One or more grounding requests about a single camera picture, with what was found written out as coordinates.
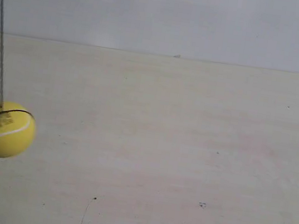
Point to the yellow tennis ball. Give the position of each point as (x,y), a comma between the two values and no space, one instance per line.
(17,129)

